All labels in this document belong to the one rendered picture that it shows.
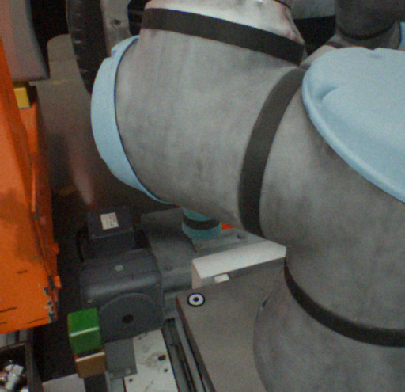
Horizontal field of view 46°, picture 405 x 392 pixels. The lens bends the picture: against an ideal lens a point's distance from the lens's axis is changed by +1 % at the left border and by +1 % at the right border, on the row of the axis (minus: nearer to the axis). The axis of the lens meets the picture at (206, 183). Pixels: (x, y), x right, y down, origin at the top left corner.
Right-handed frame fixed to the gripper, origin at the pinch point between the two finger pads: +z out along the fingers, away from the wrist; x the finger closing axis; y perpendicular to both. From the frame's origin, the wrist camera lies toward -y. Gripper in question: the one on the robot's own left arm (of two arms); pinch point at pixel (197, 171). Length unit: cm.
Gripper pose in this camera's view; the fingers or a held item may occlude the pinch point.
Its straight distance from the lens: 63.8
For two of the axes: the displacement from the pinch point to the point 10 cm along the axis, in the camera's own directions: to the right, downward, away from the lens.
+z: -7.5, 6.4, -1.5
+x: 2.9, 5.2, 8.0
